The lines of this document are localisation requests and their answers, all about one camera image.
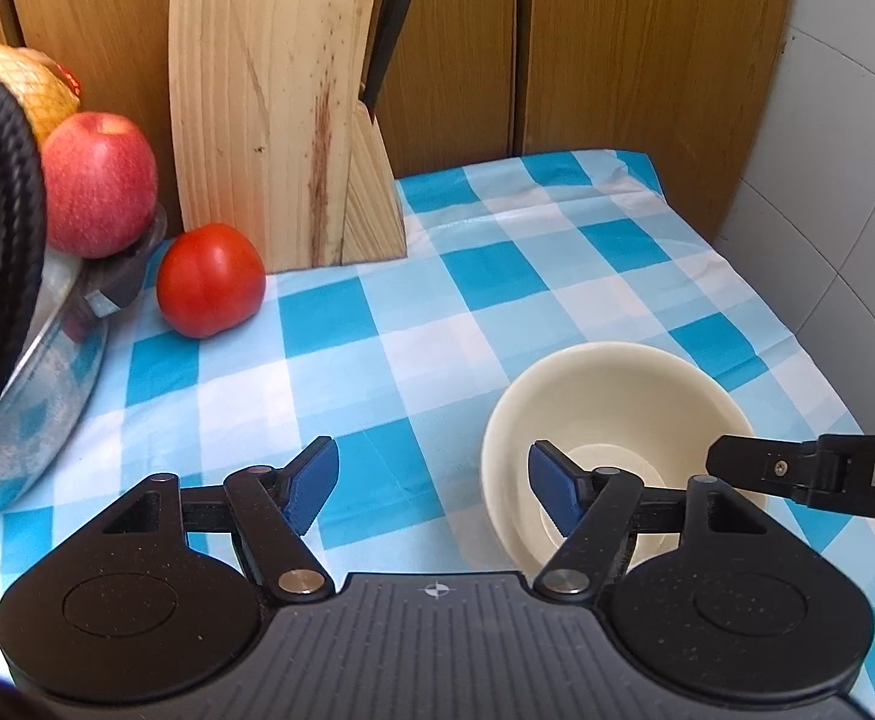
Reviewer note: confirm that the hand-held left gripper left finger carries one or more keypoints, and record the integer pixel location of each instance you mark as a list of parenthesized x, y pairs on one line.
[(314, 484)]

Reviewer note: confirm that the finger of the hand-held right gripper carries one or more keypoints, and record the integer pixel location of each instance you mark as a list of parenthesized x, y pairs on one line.
[(857, 476)]

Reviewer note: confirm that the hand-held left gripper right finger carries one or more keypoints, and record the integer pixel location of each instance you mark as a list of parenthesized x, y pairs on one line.
[(554, 487)]

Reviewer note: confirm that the cream bowl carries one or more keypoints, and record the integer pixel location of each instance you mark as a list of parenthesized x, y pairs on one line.
[(632, 397)]

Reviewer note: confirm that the blue white checked tablecloth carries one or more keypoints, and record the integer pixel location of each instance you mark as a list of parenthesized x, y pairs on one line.
[(422, 360)]

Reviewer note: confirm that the red tomato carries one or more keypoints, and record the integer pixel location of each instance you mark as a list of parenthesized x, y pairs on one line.
[(212, 281)]

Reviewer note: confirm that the steel pot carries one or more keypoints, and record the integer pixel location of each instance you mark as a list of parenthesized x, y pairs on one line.
[(40, 405)]

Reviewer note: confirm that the red apple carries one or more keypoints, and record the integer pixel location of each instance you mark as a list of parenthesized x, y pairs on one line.
[(100, 180)]

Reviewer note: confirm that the wooden knife block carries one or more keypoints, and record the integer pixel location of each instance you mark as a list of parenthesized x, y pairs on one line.
[(272, 112)]

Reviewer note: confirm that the wooden cabinet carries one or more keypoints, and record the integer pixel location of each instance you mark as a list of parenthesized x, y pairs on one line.
[(632, 52)]

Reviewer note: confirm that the pomelo in yellow net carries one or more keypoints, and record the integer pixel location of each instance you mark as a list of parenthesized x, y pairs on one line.
[(32, 90)]

